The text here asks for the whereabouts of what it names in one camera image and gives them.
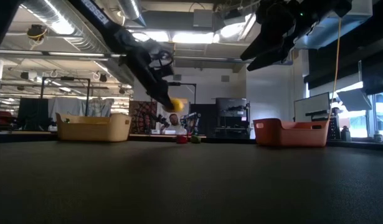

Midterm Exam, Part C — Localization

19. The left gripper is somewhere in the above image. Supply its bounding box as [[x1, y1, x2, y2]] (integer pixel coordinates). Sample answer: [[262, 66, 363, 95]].
[[111, 26, 176, 112]]

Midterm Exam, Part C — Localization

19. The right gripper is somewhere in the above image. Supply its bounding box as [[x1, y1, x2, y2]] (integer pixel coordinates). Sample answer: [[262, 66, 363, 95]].
[[240, 0, 307, 72]]

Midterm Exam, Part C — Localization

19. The yellow toy lemon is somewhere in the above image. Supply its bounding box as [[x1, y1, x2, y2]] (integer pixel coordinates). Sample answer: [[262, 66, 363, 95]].
[[169, 98, 185, 113]]

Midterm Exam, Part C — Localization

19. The person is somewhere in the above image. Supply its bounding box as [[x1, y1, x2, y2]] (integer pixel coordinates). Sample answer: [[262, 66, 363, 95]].
[[161, 113, 187, 135]]

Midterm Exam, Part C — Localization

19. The blue patterned cloth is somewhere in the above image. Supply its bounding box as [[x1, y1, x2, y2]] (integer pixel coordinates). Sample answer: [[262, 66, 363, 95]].
[[87, 98, 115, 118]]

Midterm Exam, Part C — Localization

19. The black equipment rack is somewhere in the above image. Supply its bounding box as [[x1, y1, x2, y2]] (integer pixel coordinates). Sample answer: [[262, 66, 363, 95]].
[[214, 97, 251, 139]]

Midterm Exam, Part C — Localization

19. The ceiling light panel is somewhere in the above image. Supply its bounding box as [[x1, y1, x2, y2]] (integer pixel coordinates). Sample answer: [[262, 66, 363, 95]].
[[131, 30, 215, 44]]

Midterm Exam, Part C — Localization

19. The grey ceiling box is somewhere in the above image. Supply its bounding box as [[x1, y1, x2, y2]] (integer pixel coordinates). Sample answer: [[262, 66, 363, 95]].
[[192, 8, 214, 29]]

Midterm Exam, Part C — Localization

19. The whiteboard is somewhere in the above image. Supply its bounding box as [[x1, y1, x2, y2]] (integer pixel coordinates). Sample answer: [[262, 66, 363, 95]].
[[293, 91, 331, 123]]

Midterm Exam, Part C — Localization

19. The yellow plastic basket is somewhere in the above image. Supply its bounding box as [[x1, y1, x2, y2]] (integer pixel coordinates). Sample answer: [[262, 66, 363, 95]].
[[55, 112, 132, 143]]

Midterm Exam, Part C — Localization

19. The orange plastic basket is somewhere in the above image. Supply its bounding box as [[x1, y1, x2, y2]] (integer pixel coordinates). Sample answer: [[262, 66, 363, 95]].
[[252, 118, 330, 147]]

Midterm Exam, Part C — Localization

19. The white hanging cloth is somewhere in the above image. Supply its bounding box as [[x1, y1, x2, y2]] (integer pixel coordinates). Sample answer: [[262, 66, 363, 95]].
[[47, 98, 88, 122]]

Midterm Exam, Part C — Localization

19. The black table mat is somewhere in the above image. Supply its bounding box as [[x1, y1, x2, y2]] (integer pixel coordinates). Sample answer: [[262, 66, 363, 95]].
[[0, 139, 383, 224]]

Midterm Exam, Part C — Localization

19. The black mesh organiser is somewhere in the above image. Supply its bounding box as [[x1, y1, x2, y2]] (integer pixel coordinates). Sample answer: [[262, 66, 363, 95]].
[[329, 107, 342, 140]]

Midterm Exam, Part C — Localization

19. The dark bottle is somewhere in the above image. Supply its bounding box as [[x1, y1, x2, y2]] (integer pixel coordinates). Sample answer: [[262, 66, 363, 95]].
[[340, 125, 352, 142]]

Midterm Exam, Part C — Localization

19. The patterned wall tapestry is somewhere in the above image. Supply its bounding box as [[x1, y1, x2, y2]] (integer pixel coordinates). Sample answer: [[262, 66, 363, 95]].
[[128, 100, 158, 134]]

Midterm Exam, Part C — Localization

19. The black gantry frame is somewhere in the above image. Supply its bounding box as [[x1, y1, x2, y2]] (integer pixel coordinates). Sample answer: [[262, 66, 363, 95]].
[[40, 76, 92, 118], [166, 82, 197, 105]]

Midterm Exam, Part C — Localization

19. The silver round ventilation duct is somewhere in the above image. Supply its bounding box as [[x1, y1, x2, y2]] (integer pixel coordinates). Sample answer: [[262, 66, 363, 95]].
[[118, 0, 147, 28]]

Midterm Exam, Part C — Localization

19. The large spiral duct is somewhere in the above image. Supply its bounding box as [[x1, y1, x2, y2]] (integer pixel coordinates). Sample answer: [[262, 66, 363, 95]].
[[21, 0, 136, 85]]

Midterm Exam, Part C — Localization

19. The black ceiling camera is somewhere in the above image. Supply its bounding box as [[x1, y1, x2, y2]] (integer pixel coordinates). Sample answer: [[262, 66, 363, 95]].
[[26, 24, 49, 43]]

